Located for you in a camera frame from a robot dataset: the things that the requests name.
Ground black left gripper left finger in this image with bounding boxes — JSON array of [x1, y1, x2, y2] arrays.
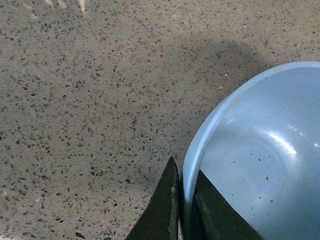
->
[[126, 157, 180, 240]]

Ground blue bowl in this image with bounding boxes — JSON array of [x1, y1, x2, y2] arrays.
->
[[181, 61, 320, 240]]

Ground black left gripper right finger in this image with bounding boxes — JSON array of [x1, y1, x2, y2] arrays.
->
[[191, 170, 263, 240]]

